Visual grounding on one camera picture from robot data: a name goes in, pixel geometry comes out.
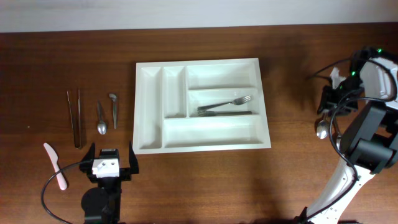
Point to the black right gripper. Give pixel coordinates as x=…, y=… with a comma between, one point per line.
x=328, y=102

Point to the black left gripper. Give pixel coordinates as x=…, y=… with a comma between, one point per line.
x=126, y=173

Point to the large metal spoon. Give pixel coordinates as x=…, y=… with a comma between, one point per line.
x=322, y=128
x=337, y=133

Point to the metal fork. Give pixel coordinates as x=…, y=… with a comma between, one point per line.
x=237, y=102
x=204, y=113

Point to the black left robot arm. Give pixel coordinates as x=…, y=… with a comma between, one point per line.
x=102, y=204

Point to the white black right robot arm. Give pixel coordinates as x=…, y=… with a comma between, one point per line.
x=360, y=113

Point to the small metal teaspoon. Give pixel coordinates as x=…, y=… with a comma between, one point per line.
x=101, y=126

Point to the white plastic knife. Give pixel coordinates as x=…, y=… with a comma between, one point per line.
x=54, y=160

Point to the long metal tongs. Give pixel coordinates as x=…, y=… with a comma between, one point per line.
x=75, y=119

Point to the white plastic cutlery tray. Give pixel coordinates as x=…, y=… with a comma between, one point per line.
x=167, y=97

